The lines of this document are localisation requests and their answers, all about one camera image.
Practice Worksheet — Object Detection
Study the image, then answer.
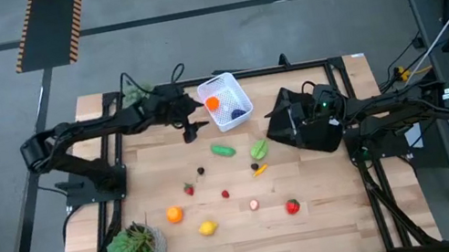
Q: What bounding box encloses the small toy orange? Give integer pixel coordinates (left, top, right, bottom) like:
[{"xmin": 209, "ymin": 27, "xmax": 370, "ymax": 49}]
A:
[{"xmin": 204, "ymin": 95, "xmax": 222, "ymax": 113}]

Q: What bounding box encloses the black yellow striped floor mat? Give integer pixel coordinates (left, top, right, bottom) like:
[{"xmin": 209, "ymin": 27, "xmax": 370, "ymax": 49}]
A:
[{"xmin": 3, "ymin": 0, "xmax": 97, "ymax": 74}]

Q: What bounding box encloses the yellow cable plug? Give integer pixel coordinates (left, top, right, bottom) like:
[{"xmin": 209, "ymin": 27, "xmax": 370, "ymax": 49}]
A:
[{"xmin": 394, "ymin": 65, "xmax": 412, "ymax": 82}]

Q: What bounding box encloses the red toy tomato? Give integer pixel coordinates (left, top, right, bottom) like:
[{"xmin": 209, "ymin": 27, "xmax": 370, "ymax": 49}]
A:
[{"xmin": 284, "ymin": 196, "xmax": 303, "ymax": 216}]

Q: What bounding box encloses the dark blue toy fruit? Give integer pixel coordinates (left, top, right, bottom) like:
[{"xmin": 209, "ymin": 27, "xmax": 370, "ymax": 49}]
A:
[{"xmin": 230, "ymin": 107, "xmax": 248, "ymax": 121}]

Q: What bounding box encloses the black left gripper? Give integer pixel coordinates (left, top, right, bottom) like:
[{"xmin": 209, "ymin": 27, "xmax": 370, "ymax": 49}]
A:
[{"xmin": 148, "ymin": 81, "xmax": 213, "ymax": 150}]

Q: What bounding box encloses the white perforated plastic basket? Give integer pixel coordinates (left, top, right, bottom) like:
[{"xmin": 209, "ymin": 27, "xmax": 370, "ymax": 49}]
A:
[{"xmin": 194, "ymin": 68, "xmax": 258, "ymax": 137}]

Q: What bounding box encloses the black aluminium table frame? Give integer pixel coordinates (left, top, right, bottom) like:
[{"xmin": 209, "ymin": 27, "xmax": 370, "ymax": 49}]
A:
[{"xmin": 35, "ymin": 37, "xmax": 444, "ymax": 252}]

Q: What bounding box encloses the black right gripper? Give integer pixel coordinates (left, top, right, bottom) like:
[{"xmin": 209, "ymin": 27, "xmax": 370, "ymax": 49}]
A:
[{"xmin": 262, "ymin": 79, "xmax": 351, "ymax": 140}]

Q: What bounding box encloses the pale green potted plant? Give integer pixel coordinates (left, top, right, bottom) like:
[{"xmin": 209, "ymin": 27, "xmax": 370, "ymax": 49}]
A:
[{"xmin": 120, "ymin": 80, "xmax": 157, "ymax": 110}]

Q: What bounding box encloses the light green toy vegetable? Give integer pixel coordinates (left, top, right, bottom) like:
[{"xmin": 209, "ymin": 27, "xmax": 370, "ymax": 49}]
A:
[{"xmin": 248, "ymin": 138, "xmax": 272, "ymax": 162}]

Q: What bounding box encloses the green succulent in white pot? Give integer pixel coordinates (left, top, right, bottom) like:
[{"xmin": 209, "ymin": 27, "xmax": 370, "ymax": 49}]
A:
[{"xmin": 102, "ymin": 217, "xmax": 169, "ymax": 252}]

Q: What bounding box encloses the large toy orange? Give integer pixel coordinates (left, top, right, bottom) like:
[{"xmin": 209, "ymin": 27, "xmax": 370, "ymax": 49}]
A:
[{"xmin": 164, "ymin": 204, "xmax": 186, "ymax": 226}]

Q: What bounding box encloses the yellow toy lemon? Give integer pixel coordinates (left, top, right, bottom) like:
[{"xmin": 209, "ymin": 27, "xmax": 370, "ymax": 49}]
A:
[{"xmin": 197, "ymin": 218, "xmax": 221, "ymax": 238}]

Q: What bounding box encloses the green toy cucumber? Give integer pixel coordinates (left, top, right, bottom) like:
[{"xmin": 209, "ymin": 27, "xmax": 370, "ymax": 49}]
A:
[{"xmin": 209, "ymin": 140, "xmax": 238, "ymax": 162}]

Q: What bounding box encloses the black cloth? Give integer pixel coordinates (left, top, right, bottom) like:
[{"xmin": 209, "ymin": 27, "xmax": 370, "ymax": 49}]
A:
[{"xmin": 258, "ymin": 77, "xmax": 350, "ymax": 164}]

